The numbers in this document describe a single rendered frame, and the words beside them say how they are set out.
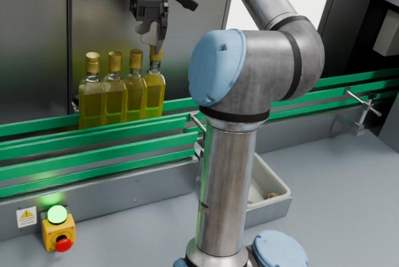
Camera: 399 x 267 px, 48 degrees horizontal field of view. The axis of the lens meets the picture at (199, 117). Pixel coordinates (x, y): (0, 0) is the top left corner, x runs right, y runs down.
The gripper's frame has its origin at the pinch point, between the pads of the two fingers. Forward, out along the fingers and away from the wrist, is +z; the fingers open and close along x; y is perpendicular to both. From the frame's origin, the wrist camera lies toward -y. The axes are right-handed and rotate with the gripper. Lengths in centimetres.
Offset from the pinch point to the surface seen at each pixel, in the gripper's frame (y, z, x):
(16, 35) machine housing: 34.1, 1.4, -10.9
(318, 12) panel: -66, -2, -20
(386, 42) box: -106, 11, -22
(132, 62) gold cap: 6.9, 3.4, 2.2
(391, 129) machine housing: -97, 35, 5
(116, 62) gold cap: 11.5, 2.3, 3.5
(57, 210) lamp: 28.7, 31.5, 23.2
